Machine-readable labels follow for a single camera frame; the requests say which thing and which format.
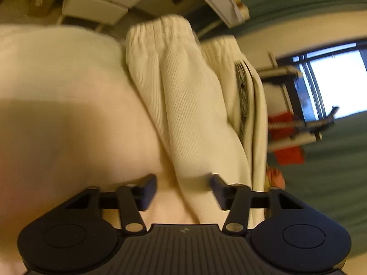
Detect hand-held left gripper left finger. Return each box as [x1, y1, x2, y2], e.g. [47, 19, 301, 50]
[59, 174, 157, 236]

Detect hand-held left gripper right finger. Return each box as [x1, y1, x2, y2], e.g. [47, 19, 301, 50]
[211, 173, 309, 236]

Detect white pants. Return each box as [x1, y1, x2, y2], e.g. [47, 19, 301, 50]
[125, 15, 268, 225]

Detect red bag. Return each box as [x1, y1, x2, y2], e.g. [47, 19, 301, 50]
[267, 113, 306, 166]

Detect wide teal curtain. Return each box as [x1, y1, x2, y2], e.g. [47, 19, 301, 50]
[265, 111, 367, 260]

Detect dark framed window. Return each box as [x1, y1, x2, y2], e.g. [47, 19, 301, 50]
[275, 38, 367, 122]

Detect row of cosmetic bottles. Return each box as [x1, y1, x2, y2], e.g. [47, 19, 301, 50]
[227, 0, 249, 18]

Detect white vanity desk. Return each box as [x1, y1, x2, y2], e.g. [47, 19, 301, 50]
[181, 0, 250, 28]

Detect white drawer cabinet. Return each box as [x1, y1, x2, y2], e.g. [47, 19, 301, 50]
[61, 0, 157, 27]

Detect narrow teal curtain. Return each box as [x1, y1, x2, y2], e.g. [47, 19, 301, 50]
[183, 0, 367, 36]

